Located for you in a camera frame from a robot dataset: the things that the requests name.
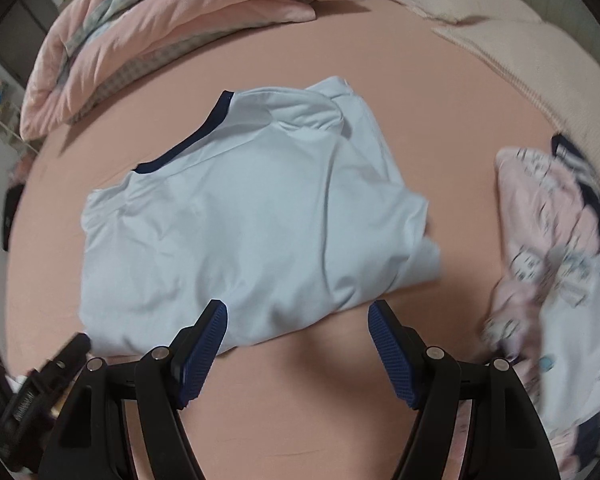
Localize pink folded quilt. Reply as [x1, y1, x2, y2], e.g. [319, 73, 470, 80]
[20, 0, 366, 141]

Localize pink bed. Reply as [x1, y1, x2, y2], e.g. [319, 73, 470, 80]
[2, 0, 600, 480]

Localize white shelf rack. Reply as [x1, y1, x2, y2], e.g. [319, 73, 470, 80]
[0, 102, 32, 152]

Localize pink printed pajamas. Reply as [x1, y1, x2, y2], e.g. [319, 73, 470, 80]
[482, 146, 600, 361]

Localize white T-shirt navy trim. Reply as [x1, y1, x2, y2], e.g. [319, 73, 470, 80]
[79, 76, 443, 361]

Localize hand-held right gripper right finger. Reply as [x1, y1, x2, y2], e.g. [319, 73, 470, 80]
[367, 300, 552, 480]

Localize black bag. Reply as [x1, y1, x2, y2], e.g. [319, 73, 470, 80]
[1, 182, 26, 254]

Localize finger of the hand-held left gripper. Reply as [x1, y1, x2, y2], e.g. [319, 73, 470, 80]
[29, 333, 92, 377]

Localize grey door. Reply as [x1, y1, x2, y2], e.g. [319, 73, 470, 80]
[0, 0, 62, 87]

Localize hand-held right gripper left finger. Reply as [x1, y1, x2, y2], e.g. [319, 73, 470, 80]
[39, 299, 228, 480]

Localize light blue printed pajama pants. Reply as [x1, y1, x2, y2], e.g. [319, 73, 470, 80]
[535, 250, 600, 441]

